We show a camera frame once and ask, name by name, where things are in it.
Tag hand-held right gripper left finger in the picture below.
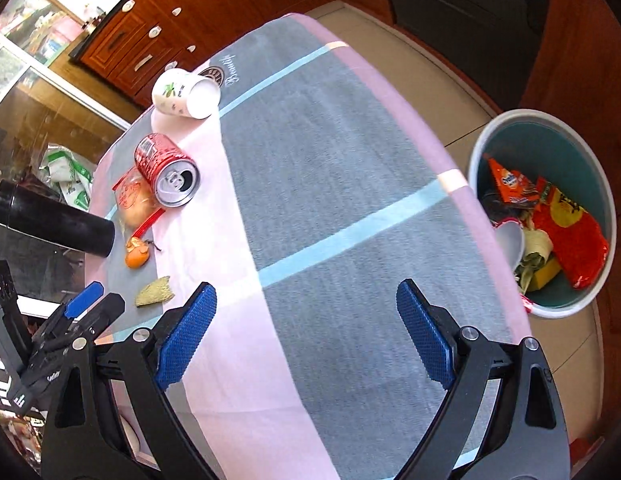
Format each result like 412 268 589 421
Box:
40 282 221 480

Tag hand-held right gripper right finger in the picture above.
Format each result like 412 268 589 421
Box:
395 279 571 480

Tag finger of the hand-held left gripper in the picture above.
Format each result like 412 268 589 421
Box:
34 281 104 337
39 292 126 355

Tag small plastic dessert cup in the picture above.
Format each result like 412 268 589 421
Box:
493 216 529 267

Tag yellow sponge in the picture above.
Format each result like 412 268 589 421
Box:
528 255 563 292

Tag colourful snack packet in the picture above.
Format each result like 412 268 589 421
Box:
483 154 544 207

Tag red snack bag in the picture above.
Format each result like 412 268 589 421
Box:
533 176 611 290

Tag teal trash bin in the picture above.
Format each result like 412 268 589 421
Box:
468 109 617 320

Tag green leaf scrap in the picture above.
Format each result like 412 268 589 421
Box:
135 275 176 307

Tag orange peel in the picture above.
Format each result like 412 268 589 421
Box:
124 237 164 269

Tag black thermos bottle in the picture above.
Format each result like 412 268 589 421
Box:
0 180 116 257

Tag packaged bun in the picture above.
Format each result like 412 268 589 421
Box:
112 167 166 238

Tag red soda can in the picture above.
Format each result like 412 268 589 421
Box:
134 132 200 208

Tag pink and grey tablecloth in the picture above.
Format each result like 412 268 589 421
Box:
88 12 534 480

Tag white paper cup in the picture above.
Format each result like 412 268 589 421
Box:
151 67 221 120

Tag glass sliding door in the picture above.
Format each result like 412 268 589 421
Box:
0 0 131 133

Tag sauce bottles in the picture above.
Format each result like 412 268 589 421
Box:
80 5 108 31

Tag black built-in oven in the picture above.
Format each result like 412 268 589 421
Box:
381 0 554 111

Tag wooden kitchen cabinets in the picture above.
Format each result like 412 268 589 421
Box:
70 0 621 221

